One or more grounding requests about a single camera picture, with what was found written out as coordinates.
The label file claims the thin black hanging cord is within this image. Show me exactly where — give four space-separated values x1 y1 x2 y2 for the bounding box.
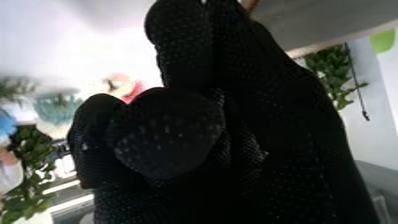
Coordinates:
343 42 373 122

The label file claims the green leafy plant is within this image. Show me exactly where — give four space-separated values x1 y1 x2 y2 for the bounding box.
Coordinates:
302 44 370 112
0 125 63 224

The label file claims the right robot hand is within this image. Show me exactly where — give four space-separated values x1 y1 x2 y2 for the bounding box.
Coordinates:
66 0 382 224

